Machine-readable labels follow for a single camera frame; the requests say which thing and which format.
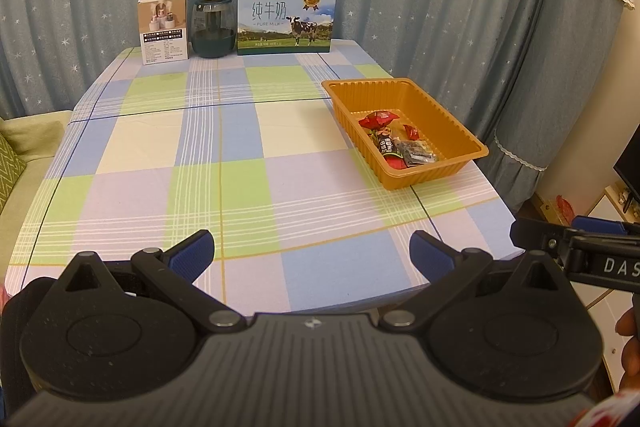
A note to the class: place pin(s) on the small red candy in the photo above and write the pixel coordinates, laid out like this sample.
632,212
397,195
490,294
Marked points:
411,132

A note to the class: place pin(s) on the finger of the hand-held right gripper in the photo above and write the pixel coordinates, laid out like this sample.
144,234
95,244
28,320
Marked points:
600,225
537,236

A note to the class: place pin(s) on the red black strip packet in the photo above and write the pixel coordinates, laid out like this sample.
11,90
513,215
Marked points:
387,149

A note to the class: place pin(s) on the red plastic bag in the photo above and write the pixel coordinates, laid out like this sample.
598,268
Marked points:
564,208

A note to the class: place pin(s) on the clear dark snack packet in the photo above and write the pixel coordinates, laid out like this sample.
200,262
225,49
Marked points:
419,153

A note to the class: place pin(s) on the black television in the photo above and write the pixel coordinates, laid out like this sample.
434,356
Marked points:
630,172

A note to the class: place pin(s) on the dark green glass humidifier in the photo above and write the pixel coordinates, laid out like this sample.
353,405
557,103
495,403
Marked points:
213,29

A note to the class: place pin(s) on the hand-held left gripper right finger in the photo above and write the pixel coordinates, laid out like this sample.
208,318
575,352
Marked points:
430,253

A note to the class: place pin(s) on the white product box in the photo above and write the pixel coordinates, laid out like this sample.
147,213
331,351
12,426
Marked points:
164,27

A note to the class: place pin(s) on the person's right hand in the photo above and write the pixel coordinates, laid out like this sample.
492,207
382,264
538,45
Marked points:
632,357

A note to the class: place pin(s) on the large red snack packet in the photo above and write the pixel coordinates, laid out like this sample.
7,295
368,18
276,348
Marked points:
377,119
395,163

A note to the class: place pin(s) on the blue milk carton box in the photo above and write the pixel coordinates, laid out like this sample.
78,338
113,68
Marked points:
285,17

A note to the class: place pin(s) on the beige sofa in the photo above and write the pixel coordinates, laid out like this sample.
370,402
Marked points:
35,132

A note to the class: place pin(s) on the blue lace-trimmed cover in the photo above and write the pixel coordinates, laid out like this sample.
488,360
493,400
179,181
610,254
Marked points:
575,57

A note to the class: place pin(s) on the orange plastic tray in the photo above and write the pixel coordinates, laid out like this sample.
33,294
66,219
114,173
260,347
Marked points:
450,117

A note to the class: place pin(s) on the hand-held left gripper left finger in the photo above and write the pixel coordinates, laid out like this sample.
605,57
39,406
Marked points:
192,253

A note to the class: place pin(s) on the green zigzag cushion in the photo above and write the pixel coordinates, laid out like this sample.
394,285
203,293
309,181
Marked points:
10,167

